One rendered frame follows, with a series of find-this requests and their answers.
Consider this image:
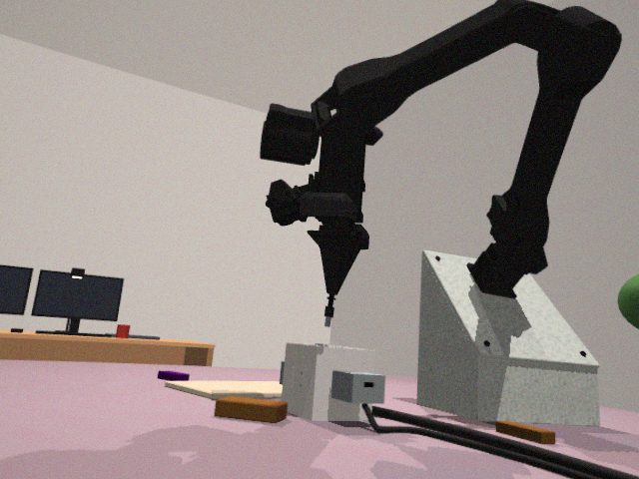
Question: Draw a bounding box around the cream flat rectangular sheet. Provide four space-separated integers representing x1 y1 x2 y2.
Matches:
165 380 283 399

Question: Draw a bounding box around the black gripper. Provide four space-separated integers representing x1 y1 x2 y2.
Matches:
296 163 369 295

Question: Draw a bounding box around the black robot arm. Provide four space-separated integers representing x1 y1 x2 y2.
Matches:
260 0 622 299

